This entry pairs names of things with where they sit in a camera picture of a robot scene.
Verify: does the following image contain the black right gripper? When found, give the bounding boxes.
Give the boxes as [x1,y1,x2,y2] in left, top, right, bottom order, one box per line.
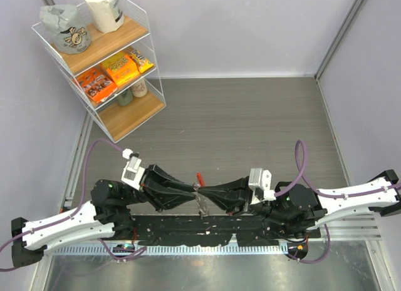
[198,175,289,225]

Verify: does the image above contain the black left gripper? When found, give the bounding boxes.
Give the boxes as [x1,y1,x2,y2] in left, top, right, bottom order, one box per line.
[122,163,199,211]

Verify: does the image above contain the red handled crescent blade keychain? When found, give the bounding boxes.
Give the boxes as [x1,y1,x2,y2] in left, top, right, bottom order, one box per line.
[193,172,210,218]

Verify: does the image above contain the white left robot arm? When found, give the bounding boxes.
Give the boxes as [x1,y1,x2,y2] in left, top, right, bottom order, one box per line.
[11,165,195,268]

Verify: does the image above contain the beige cup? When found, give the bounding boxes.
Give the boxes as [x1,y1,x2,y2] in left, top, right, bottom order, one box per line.
[130,78,147,98]

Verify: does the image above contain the yellow candy bag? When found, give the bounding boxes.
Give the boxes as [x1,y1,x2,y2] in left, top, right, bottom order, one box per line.
[128,49,154,74]

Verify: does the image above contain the orange yellow snack box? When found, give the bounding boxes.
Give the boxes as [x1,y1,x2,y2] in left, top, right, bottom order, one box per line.
[100,51,140,87]

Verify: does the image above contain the white paper bag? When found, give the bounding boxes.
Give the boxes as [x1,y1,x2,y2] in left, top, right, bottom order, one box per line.
[85,0,124,33]

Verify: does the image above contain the grey paper bag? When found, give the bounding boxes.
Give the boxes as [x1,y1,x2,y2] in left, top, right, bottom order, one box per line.
[39,4,91,54]

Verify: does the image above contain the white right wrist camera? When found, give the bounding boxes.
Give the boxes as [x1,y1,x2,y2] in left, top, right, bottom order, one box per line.
[248,168,276,205]

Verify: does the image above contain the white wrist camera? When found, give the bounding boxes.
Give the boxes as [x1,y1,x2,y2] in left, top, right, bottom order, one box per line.
[121,148,145,191]
[248,168,276,205]

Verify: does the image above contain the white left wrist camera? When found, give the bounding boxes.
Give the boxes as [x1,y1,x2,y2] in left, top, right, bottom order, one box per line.
[121,148,145,191]

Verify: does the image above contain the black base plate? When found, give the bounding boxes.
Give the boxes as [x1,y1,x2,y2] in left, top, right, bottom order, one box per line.
[103,214,320,248]

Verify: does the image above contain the white slotted cable duct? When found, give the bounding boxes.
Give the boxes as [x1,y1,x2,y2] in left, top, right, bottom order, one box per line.
[54,242,288,256]

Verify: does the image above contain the white wire shelf unit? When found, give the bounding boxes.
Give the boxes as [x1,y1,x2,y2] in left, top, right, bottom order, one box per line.
[32,0,166,143]

